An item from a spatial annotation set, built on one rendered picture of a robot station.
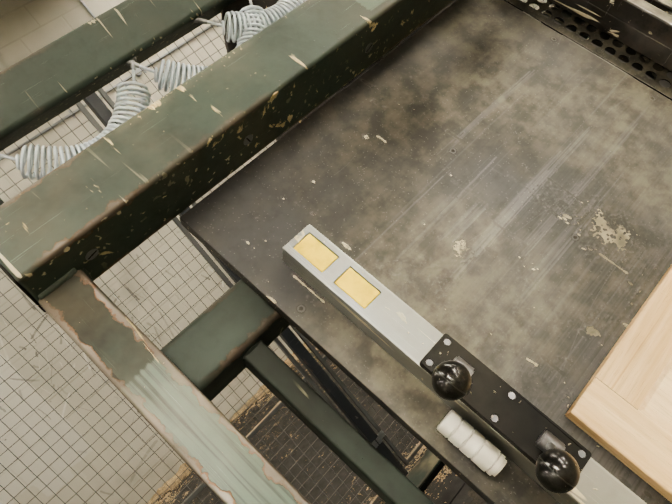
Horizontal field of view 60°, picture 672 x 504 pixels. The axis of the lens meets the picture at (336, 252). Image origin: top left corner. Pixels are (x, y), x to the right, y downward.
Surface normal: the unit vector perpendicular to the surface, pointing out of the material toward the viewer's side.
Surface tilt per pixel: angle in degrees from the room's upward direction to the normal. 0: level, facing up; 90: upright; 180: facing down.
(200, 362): 57
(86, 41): 90
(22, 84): 90
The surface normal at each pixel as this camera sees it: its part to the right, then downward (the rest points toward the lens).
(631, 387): 0.05, -0.47
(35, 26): 0.45, -0.07
